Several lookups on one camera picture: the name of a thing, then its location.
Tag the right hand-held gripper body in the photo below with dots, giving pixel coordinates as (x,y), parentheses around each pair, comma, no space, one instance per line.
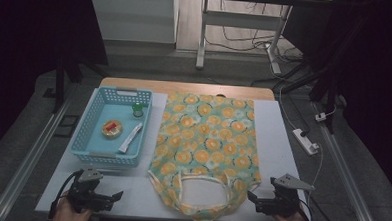
(281,202)

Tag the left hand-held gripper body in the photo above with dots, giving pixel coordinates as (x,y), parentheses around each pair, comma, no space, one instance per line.
(87,192)

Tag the light blue plastic basket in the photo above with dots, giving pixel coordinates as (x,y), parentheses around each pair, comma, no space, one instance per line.
(99,144)

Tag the white tube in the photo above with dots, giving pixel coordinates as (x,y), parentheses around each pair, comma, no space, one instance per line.
(130,138)

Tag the orange slice print bag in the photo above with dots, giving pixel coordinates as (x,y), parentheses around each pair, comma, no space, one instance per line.
(203,134)

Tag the small green capped bottle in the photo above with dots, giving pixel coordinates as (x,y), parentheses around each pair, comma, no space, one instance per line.
(137,109)

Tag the person's left hand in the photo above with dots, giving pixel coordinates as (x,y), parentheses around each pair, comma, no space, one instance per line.
(69,216)

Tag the white table mat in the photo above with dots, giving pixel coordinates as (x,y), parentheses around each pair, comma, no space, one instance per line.
(276,144)

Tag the white power strip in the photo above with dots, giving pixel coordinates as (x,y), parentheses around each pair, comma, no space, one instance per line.
(304,141)

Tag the black floor plate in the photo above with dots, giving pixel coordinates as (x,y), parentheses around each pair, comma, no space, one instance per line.
(66,126)

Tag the small white adapter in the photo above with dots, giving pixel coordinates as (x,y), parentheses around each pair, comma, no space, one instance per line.
(320,117)

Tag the black metal stand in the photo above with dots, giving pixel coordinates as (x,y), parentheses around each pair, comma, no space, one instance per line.
(329,96)
(59,88)

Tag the black curtain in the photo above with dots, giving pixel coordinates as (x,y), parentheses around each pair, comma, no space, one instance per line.
(376,65)
(27,33)

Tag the white cabinet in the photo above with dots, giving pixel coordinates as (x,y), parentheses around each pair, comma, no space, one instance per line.
(131,16)

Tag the aluminium floor rail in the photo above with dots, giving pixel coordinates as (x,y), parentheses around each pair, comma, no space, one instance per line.
(344,177)
(28,156)

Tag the white desk frame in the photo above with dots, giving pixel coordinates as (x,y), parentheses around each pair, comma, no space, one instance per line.
(241,19)

